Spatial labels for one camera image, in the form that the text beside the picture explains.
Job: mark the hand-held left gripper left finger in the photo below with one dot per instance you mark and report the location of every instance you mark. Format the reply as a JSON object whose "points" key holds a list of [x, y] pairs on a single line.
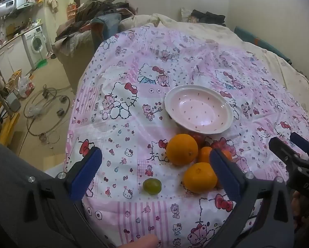
{"points": [[86, 175]]}

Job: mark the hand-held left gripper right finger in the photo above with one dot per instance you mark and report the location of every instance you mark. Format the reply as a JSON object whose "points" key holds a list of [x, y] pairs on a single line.
{"points": [[225, 175]]}

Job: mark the grey box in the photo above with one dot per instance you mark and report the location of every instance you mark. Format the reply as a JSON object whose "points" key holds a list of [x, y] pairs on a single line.
{"points": [[13, 101]]}

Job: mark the wicker basket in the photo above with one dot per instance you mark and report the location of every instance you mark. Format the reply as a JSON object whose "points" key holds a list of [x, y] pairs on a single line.
{"points": [[13, 78]]}

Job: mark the person's right hand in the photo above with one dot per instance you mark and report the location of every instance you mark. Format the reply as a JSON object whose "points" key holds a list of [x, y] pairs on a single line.
{"points": [[305, 211]]}

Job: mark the black garment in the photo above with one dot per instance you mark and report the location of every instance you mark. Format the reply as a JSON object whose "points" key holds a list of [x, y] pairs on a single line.
{"points": [[208, 16]]}

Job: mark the white kitchen cabinet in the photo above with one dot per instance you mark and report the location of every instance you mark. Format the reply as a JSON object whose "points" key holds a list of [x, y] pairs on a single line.
{"points": [[12, 56]]}

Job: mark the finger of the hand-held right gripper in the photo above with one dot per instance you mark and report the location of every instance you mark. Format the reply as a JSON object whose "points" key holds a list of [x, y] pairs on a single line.
{"points": [[303, 143], [282, 149]]}

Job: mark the white washing machine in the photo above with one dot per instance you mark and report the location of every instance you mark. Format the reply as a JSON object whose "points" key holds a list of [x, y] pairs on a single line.
{"points": [[35, 44]]}

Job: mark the beige sofa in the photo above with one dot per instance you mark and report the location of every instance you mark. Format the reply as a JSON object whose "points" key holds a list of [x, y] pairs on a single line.
{"points": [[77, 64]]}

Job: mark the person's left hand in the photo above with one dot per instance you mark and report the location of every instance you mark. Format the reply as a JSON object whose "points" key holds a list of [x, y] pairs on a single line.
{"points": [[141, 242]]}

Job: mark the pink speckled plate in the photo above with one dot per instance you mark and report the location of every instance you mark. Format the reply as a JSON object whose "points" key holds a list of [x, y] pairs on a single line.
{"points": [[199, 109]]}

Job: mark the range hood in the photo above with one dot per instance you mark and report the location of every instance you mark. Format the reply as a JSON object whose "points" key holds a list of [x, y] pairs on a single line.
{"points": [[25, 5]]}

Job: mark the blue jeans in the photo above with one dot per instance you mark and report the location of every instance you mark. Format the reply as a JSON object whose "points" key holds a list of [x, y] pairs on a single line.
{"points": [[108, 24]]}

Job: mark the teal cloth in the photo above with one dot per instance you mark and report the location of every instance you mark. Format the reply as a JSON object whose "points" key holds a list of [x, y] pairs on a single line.
{"points": [[260, 41]]}

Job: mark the orange drawer unit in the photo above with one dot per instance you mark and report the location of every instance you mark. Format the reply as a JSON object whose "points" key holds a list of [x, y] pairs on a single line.
{"points": [[72, 10]]}

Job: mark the hanging beige cloth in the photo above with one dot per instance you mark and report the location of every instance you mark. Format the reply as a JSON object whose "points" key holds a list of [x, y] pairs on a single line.
{"points": [[52, 4]]}

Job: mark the large orange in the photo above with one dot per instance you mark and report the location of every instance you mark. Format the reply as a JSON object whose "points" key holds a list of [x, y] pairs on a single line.
{"points": [[199, 177], [181, 149]]}

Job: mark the green lime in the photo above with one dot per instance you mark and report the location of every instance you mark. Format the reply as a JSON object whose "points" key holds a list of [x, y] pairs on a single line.
{"points": [[152, 186]]}

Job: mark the green basin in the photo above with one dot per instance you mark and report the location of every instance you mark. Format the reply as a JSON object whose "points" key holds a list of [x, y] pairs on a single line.
{"points": [[42, 63]]}

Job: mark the white red plastic bag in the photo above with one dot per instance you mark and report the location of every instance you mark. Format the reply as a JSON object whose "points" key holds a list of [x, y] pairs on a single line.
{"points": [[25, 86]]}

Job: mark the pile of dark clothes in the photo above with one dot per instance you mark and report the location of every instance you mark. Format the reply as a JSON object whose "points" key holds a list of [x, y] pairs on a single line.
{"points": [[92, 13]]}

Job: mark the small red tomato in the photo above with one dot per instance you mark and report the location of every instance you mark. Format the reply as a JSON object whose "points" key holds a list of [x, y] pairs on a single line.
{"points": [[198, 138]]}

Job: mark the pink cartoon printed blanket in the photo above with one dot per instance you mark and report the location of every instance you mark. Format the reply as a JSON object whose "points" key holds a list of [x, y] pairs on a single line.
{"points": [[133, 108]]}

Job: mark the yellow stool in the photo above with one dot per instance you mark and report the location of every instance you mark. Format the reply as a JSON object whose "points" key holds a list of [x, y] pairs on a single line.
{"points": [[4, 124]]}

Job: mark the white water heater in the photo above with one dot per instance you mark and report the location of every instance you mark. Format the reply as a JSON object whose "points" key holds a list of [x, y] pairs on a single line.
{"points": [[10, 4]]}

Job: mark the printed pillow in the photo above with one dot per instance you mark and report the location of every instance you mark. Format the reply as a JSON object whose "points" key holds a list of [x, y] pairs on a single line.
{"points": [[187, 15]]}

